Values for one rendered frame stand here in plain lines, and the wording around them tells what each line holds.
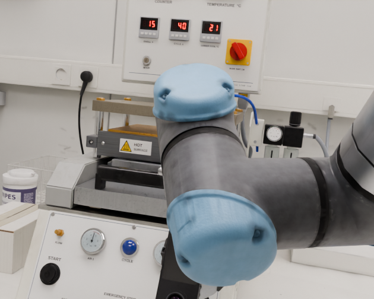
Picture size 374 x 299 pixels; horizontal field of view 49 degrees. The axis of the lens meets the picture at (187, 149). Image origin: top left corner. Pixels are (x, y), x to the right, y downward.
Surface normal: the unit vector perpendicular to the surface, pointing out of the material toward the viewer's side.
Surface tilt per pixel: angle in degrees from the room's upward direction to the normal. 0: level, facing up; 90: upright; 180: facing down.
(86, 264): 65
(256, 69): 90
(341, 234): 116
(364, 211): 126
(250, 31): 90
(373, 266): 90
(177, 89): 35
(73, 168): 41
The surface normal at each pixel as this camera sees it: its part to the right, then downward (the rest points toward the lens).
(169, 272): -0.11, -0.33
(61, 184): -0.06, -0.67
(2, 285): 0.09, -0.99
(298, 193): 0.17, -0.32
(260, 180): 0.15, -0.61
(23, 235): 0.98, 0.05
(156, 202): -0.20, 0.11
